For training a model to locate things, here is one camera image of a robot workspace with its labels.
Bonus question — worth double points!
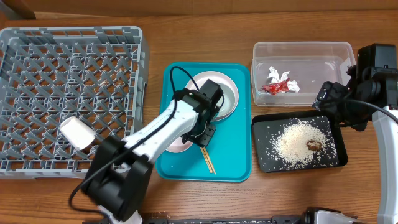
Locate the wooden chopstick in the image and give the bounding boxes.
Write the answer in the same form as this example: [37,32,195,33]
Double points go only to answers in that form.
[203,147,216,175]
[200,147,213,174]

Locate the pink plastic bowl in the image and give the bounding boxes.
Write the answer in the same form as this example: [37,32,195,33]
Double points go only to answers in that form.
[166,137,193,153]

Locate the white tissue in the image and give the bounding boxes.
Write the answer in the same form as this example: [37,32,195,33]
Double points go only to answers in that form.
[267,66,300,93]

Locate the grey bowl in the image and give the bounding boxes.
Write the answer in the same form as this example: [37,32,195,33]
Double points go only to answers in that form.
[213,83,239,121]

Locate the dark food scrap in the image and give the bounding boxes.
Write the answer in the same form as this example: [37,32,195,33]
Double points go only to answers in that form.
[306,140,323,151]

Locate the white rice pile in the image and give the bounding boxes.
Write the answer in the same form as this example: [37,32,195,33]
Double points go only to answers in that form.
[257,118,338,170]

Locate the red foil sauce packet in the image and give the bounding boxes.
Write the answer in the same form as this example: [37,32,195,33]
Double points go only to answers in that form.
[262,79,289,95]

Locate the white paper cup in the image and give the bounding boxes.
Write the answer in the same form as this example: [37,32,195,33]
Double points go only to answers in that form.
[59,116,96,151]

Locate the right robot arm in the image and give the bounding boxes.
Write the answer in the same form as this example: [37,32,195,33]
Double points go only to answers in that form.
[313,65,397,223]

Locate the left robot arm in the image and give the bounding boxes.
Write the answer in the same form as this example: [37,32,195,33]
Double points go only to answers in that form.
[80,87,224,222]

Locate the grey dishwasher rack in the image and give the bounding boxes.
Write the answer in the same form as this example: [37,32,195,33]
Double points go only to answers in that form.
[1,26,150,179]

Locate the teal plastic tray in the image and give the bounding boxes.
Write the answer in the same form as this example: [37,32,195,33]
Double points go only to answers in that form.
[155,62,252,182]

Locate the clear plastic bin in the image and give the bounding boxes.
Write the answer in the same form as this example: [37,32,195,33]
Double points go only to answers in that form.
[251,42,356,106]

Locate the pink round plate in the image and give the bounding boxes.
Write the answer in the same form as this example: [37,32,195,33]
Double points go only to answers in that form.
[185,70,240,123]

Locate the black plastic tray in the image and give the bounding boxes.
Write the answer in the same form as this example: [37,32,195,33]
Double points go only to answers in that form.
[251,108,349,174]

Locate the black rail at table edge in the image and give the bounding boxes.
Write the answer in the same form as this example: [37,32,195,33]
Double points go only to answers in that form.
[83,207,365,224]

